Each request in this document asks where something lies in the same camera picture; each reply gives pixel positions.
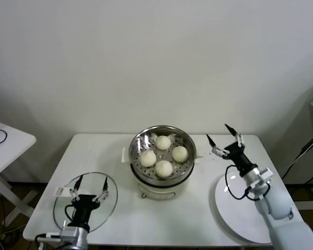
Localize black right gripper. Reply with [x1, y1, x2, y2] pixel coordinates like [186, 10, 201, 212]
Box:
[206, 123, 256, 177]

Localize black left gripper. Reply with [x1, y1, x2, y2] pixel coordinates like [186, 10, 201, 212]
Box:
[69, 174, 109, 228]

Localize white steamed baozi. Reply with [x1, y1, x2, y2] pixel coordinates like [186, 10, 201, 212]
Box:
[155, 160, 173, 178]
[140, 151, 157, 168]
[171, 145, 189, 163]
[155, 135, 171, 151]

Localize stainless steel steamer basket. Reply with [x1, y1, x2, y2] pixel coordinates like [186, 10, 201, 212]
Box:
[128, 126, 197, 183]

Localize round glass pot lid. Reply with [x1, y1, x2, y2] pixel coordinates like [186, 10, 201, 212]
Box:
[53, 171, 119, 236]

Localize cream electric cooking pot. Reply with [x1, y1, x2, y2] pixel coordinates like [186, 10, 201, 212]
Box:
[121, 145, 206, 201]

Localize white oval plate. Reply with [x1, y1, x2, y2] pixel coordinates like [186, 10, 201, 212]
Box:
[214, 173, 289, 244]

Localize white side table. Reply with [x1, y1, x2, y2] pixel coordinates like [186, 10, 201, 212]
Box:
[0, 118, 37, 217]

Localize white stand foot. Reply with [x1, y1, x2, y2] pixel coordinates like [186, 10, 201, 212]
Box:
[293, 187, 313, 211]

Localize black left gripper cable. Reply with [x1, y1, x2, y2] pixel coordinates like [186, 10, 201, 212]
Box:
[64, 204, 77, 225]

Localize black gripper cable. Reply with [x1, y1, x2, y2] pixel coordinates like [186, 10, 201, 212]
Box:
[64, 204, 77, 225]
[225, 165, 264, 201]

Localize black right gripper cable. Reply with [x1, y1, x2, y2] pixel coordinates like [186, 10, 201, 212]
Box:
[225, 165, 264, 201]

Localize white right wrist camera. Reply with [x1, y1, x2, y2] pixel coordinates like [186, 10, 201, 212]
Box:
[246, 168, 274, 191]

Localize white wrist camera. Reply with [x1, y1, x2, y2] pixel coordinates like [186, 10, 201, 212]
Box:
[35, 233, 62, 243]
[246, 168, 274, 191]

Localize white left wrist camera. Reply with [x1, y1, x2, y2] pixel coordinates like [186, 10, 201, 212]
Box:
[35, 233, 62, 243]

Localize black power cable with adapter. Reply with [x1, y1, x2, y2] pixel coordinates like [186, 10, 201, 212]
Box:
[281, 131, 313, 180]

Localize thin black floor cable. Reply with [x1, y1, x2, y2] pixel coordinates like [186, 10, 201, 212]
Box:
[0, 191, 8, 227]

